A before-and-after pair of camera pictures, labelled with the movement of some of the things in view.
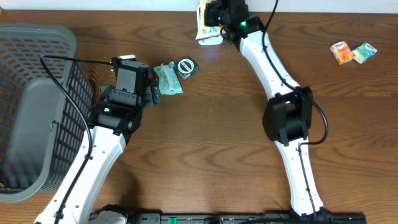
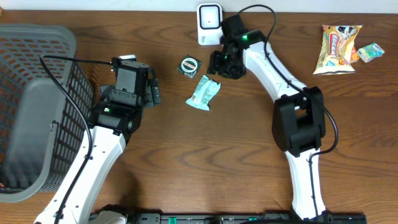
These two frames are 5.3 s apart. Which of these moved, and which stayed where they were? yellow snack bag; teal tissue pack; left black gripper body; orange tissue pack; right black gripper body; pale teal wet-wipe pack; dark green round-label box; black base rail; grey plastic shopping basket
Moved: teal tissue pack; orange tissue pack; pale teal wet-wipe pack; yellow snack bag; dark green round-label box; right black gripper body
Stayed: black base rail; grey plastic shopping basket; left black gripper body
